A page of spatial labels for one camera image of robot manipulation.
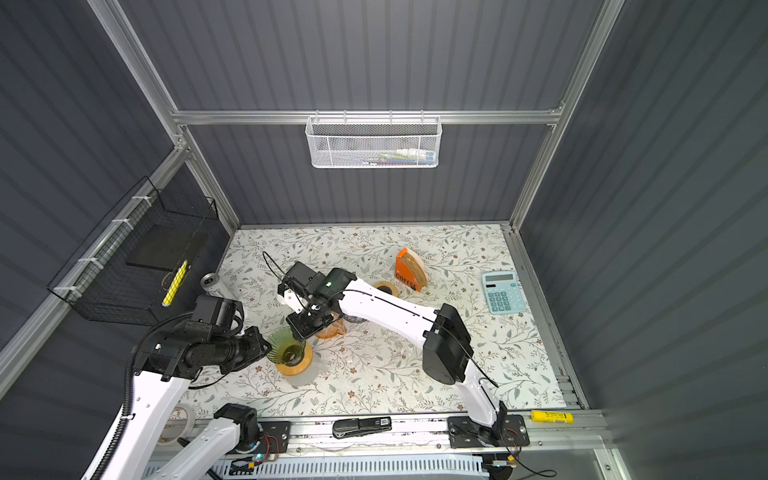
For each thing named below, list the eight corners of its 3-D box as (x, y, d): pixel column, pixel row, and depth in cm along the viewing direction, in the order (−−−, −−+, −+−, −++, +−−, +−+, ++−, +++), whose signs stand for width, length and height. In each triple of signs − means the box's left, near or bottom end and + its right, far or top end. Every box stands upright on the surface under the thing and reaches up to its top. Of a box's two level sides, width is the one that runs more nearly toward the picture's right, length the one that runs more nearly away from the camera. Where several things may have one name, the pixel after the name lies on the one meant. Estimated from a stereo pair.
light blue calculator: (490, 314, 97) (492, 310, 95) (481, 275, 107) (483, 271, 105) (524, 314, 97) (527, 310, 95) (512, 275, 107) (514, 271, 105)
